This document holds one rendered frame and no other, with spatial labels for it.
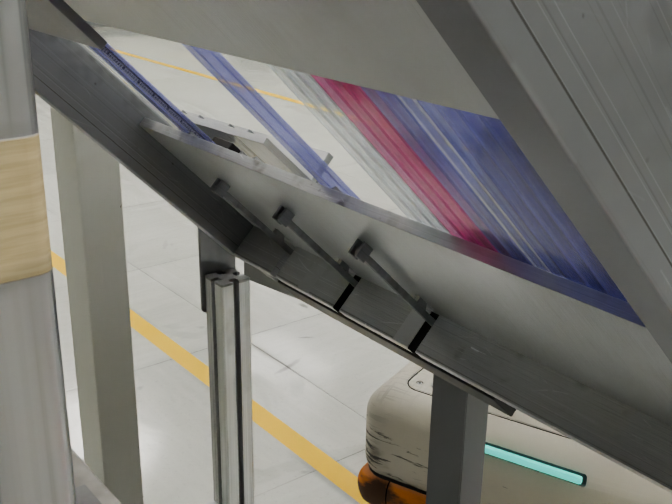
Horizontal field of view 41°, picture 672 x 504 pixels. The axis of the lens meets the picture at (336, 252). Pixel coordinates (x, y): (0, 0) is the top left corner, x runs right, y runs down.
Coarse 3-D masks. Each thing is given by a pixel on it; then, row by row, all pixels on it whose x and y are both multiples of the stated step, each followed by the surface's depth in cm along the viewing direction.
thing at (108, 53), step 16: (96, 48) 78; (112, 48) 78; (112, 64) 79; (128, 64) 80; (128, 80) 81; (144, 80) 81; (144, 96) 83; (160, 96) 82; (176, 112) 84; (192, 128) 86
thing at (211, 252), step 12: (204, 240) 108; (204, 252) 108; (216, 252) 109; (228, 252) 110; (204, 264) 109; (216, 264) 110; (228, 264) 111; (204, 276) 109; (204, 288) 110; (204, 300) 110; (84, 492) 64
